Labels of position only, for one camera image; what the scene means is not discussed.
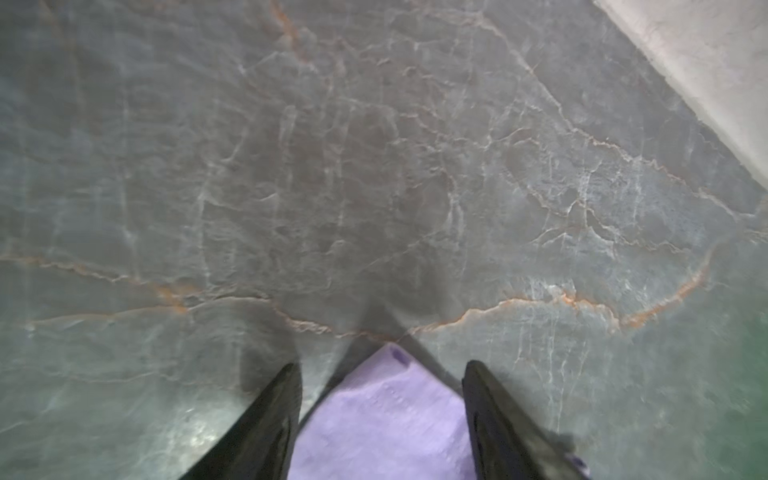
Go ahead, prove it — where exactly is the purple t shirt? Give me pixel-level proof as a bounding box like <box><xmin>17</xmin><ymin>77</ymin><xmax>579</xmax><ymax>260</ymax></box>
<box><xmin>288</xmin><ymin>343</ymin><xmax>479</xmax><ymax>479</ymax></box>

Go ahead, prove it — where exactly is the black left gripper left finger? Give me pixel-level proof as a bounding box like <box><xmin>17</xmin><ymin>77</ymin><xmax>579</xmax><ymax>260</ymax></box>
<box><xmin>181</xmin><ymin>363</ymin><xmax>302</xmax><ymax>480</ymax></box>

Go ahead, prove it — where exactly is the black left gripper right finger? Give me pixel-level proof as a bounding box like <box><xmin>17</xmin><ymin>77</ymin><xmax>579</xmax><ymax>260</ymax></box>
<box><xmin>462</xmin><ymin>360</ymin><xmax>588</xmax><ymax>480</ymax></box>

